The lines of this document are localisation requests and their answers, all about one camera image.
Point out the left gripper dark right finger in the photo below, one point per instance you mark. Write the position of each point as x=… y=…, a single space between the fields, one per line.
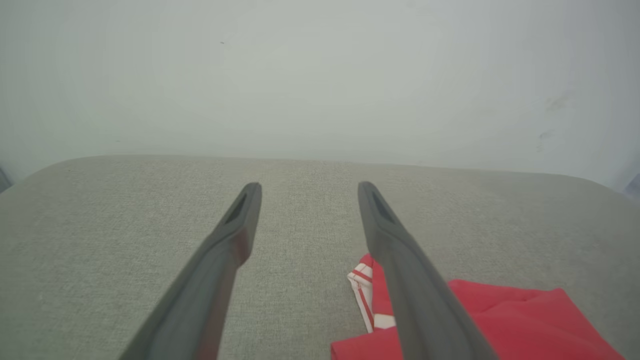
x=420 y=300

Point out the red and white garment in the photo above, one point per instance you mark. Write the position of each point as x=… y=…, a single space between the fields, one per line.
x=525 y=320

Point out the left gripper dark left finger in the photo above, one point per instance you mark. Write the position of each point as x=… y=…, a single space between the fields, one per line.
x=205 y=295

